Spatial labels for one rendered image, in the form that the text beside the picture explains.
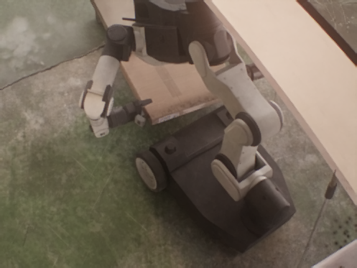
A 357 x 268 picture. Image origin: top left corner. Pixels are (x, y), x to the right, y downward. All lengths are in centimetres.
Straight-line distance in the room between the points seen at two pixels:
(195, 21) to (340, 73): 137
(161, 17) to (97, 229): 98
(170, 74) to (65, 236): 91
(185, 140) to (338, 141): 190
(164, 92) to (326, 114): 195
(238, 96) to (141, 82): 68
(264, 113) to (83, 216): 98
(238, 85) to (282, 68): 138
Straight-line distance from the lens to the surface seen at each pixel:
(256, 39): 94
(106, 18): 311
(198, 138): 275
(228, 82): 228
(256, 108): 227
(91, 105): 242
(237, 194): 252
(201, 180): 267
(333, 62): 95
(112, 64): 246
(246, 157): 250
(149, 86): 280
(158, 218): 275
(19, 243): 269
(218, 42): 228
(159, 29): 244
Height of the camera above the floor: 252
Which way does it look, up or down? 58 degrees down
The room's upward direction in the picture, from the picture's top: 15 degrees clockwise
